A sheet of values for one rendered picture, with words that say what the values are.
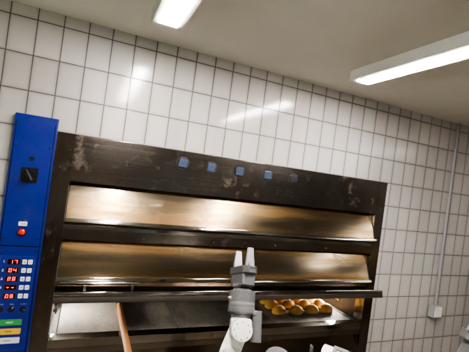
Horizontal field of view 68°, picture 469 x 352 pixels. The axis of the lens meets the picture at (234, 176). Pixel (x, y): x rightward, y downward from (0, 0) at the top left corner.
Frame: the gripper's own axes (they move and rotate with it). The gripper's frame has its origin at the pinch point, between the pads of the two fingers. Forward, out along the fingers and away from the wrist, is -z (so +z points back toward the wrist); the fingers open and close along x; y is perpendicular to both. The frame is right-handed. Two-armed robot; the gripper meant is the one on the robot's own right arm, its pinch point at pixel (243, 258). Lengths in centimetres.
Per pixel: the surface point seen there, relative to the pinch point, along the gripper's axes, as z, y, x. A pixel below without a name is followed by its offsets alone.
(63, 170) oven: -36, 63, -53
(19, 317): 24, 64, -75
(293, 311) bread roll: 10, -86, -84
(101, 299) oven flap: 15, 35, -58
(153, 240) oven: -14, 17, -61
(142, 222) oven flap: -20, 25, -56
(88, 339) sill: 32, 34, -81
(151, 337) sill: 29, 5, -79
